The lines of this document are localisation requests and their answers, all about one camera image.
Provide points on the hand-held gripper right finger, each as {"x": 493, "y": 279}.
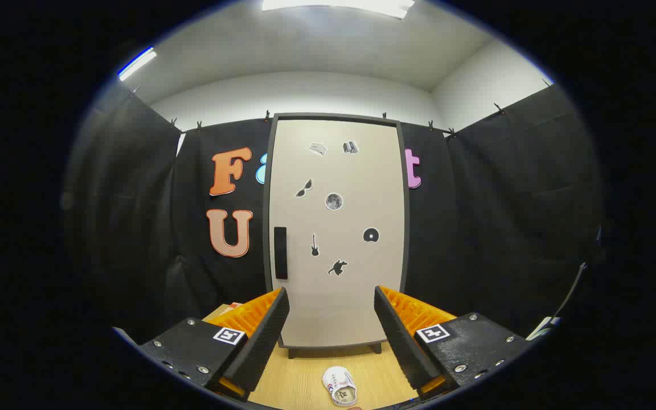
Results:
{"x": 402, "y": 341}

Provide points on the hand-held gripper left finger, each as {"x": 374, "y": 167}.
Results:
{"x": 259, "y": 341}

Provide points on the beige shoe cabinet door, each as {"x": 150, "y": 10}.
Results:
{"x": 339, "y": 307}

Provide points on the white shoe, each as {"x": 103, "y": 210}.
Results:
{"x": 336, "y": 380}

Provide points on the dark grey shoe cabinet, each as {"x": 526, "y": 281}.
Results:
{"x": 267, "y": 228}

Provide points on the orange beige book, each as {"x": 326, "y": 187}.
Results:
{"x": 231, "y": 306}

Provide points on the black backdrop cloth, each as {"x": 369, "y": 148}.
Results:
{"x": 476, "y": 228}

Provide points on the white and green bag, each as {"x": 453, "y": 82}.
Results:
{"x": 543, "y": 328}

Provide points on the dark thin stand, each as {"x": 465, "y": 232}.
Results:
{"x": 570, "y": 293}

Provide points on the narrow ceiling light strip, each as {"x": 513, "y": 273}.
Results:
{"x": 137, "y": 62}

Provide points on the wide ceiling light panel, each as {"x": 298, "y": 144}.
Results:
{"x": 333, "y": 5}

